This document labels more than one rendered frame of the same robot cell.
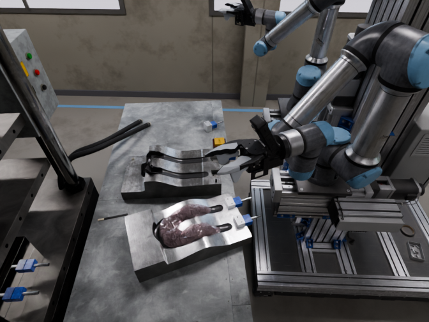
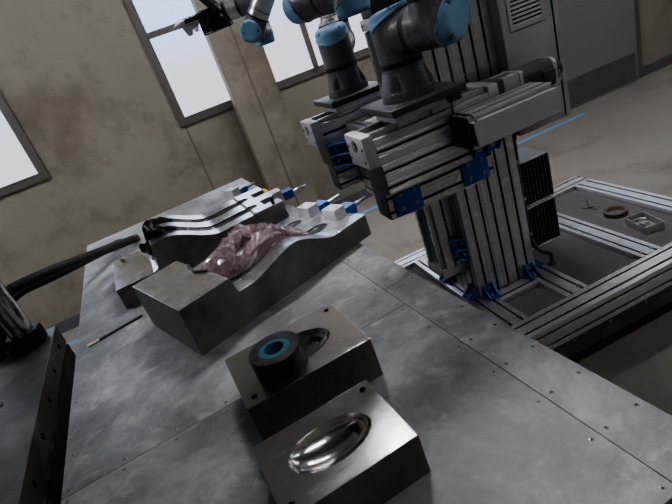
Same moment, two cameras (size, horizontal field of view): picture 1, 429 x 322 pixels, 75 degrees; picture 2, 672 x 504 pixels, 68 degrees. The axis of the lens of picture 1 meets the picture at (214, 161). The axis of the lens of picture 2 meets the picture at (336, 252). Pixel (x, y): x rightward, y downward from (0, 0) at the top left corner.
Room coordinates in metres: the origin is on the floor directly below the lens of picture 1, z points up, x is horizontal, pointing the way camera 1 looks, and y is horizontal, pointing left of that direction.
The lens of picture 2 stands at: (-0.45, 0.19, 1.29)
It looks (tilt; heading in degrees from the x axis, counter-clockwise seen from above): 24 degrees down; 347
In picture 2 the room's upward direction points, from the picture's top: 20 degrees counter-clockwise
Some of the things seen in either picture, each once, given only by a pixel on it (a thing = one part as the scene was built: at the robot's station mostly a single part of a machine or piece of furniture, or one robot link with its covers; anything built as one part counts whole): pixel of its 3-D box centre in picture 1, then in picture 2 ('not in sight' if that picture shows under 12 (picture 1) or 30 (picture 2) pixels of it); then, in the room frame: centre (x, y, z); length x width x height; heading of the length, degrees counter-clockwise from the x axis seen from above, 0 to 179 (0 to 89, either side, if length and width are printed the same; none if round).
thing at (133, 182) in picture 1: (172, 170); (196, 234); (1.02, 0.22, 0.87); 0.50 x 0.26 x 0.14; 94
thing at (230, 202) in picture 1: (239, 201); (322, 206); (0.82, -0.12, 0.85); 0.13 x 0.05 x 0.05; 111
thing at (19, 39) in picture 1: (59, 164); not in sight; (1.19, 0.94, 0.73); 0.30 x 0.22 x 1.47; 4
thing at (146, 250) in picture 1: (188, 229); (256, 259); (0.67, 0.12, 0.85); 0.50 x 0.26 x 0.11; 111
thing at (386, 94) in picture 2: (322, 165); (405, 77); (0.84, -0.46, 1.09); 0.15 x 0.15 x 0.10
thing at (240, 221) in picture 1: (248, 219); (348, 208); (0.72, -0.16, 0.85); 0.13 x 0.05 x 0.05; 111
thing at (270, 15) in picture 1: (274, 19); (252, 1); (1.58, -0.31, 1.43); 0.11 x 0.08 x 0.09; 62
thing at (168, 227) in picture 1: (188, 223); (249, 242); (0.67, 0.11, 0.90); 0.26 x 0.18 x 0.08; 111
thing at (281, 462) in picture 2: not in sight; (338, 459); (0.02, 0.17, 0.83); 0.17 x 0.13 x 0.06; 94
